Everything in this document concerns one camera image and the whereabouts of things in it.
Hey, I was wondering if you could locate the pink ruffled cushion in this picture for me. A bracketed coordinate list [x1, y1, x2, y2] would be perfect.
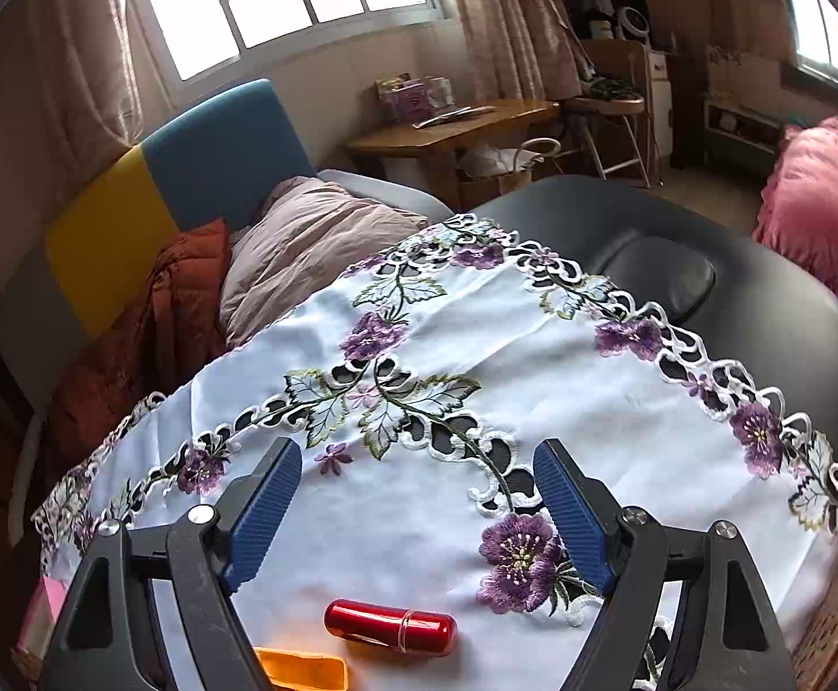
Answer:
[752, 115, 838, 361]

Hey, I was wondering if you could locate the grey flat object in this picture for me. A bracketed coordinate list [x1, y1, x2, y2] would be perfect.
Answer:
[419, 107, 497, 129]

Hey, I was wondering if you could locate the orange plastic piece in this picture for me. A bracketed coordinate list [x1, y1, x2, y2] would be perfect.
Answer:
[255, 648, 350, 691]

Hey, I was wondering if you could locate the mauve pillow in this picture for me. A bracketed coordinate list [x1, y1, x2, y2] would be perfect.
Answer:
[219, 174, 431, 350]

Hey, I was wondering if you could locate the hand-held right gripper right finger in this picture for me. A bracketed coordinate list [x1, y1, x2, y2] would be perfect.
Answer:
[532, 438, 798, 691]

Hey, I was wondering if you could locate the black padded table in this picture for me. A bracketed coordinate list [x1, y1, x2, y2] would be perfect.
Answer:
[473, 174, 838, 447]

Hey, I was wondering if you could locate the beige curtain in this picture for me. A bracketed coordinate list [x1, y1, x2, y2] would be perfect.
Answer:
[31, 0, 150, 152]
[437, 0, 582, 102]

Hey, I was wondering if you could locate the folding stool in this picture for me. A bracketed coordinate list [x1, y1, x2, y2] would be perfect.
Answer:
[563, 39, 654, 188]

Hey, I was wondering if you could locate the rust brown quilt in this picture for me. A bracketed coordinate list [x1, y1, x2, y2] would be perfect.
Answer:
[45, 219, 233, 462]

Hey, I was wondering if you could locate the brown paper bag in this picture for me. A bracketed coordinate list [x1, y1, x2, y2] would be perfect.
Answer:
[458, 136, 564, 210]

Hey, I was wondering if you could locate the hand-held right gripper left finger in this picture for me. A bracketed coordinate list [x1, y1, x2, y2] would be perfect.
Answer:
[41, 438, 303, 691]

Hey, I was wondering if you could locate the pink rimmed shallow box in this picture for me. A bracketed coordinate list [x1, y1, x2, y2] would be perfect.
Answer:
[12, 576, 71, 670]

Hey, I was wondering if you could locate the grey yellow blue headboard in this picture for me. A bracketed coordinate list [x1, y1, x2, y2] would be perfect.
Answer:
[0, 79, 317, 339]

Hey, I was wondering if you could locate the white narrow cabinet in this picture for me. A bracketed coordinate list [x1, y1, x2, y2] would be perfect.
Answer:
[645, 50, 673, 166]

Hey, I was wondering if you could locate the white low shelf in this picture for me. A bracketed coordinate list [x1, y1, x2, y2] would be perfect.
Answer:
[703, 97, 783, 155]

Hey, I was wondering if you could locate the pink gift box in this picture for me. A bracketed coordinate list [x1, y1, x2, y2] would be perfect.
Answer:
[377, 74, 456, 123]

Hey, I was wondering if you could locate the white embroidered floral tablecloth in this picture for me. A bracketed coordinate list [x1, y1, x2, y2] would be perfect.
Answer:
[31, 214, 838, 691]

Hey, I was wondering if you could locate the red metal cylinder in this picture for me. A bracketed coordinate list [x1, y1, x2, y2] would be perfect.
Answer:
[323, 599, 458, 658]

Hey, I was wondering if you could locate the wooden side desk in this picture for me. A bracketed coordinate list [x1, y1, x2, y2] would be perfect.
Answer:
[345, 99, 560, 210]

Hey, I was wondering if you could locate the white round fan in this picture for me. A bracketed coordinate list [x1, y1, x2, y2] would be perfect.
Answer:
[616, 6, 652, 40]

